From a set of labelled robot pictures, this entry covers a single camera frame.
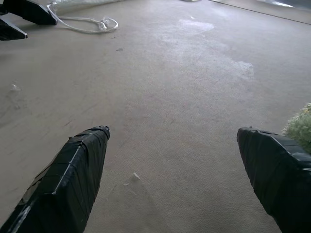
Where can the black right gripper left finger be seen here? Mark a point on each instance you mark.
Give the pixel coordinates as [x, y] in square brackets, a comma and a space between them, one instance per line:
[65, 184]

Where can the small clear tape scrap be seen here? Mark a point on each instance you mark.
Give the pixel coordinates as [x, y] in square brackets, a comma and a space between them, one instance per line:
[15, 88]
[134, 177]

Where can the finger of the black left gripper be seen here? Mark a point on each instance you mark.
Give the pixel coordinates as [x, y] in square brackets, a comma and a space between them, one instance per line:
[31, 11]
[9, 30]

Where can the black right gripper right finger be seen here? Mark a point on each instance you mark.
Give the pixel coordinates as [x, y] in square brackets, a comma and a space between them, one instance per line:
[279, 174]

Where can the green fuzzy cloth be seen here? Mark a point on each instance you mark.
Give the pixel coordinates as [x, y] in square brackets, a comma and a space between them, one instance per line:
[300, 126]

